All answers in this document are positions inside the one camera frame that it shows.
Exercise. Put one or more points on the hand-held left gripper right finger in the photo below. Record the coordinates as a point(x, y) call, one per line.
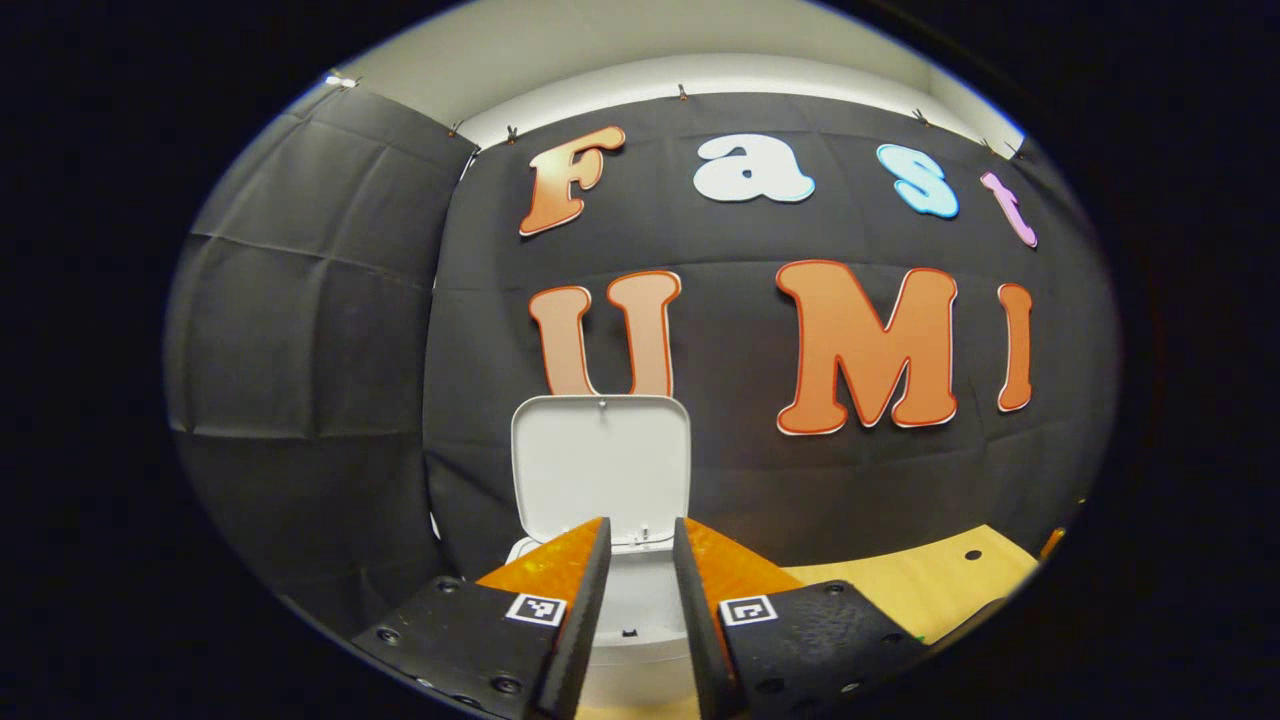
point(695, 620)

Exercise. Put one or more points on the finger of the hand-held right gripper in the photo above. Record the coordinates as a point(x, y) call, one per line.
point(1052, 543)

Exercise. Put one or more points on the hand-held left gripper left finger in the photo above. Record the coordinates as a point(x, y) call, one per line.
point(585, 620)

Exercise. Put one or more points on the white desktop garbage bin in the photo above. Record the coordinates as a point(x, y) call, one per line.
point(600, 470)

